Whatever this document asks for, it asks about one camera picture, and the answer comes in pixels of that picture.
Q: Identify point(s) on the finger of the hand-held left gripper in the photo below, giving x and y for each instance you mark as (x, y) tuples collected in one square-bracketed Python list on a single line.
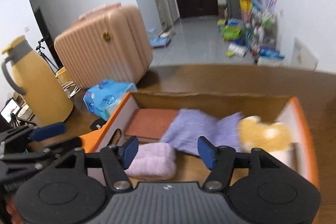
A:
[(48, 131), (65, 146)]

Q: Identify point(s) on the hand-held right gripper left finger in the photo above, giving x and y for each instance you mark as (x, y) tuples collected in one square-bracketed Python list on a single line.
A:
[(128, 151)]

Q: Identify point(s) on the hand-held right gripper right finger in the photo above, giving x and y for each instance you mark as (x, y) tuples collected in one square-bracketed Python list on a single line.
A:
[(206, 151)]

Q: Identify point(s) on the purple towel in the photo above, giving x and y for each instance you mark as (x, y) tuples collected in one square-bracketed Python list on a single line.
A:
[(194, 127)]

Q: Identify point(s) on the layered orange sponge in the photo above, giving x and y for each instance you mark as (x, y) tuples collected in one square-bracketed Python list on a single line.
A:
[(149, 121)]

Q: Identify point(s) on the yellow and white plush toy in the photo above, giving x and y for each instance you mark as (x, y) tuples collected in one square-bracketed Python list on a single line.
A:
[(262, 132)]

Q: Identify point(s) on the orange cardboard box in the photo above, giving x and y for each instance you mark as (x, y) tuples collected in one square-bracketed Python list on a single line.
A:
[(304, 134)]

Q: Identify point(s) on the black fabric pouch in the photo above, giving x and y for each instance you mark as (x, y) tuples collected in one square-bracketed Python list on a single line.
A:
[(97, 125)]

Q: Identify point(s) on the lit screen device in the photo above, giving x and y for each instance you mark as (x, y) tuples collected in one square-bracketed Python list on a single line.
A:
[(10, 109)]

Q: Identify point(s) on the yellow thermos jug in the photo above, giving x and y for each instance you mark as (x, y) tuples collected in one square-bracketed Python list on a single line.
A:
[(44, 87)]

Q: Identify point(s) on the yellow stool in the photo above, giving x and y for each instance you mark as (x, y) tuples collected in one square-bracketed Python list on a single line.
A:
[(63, 75)]

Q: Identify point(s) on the blue printed tissue packet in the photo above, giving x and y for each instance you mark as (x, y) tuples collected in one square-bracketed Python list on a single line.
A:
[(105, 98)]

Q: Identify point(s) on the black tripod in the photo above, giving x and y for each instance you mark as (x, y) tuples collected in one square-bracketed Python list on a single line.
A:
[(44, 53)]

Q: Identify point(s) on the pink ribbed suitcase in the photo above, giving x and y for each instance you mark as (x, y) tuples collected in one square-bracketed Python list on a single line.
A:
[(105, 50)]

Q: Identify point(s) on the pile of household clutter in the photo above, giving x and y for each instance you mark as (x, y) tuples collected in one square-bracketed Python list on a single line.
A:
[(252, 37)]

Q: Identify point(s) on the yellow plastic container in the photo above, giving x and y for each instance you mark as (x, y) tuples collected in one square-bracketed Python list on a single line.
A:
[(245, 5)]

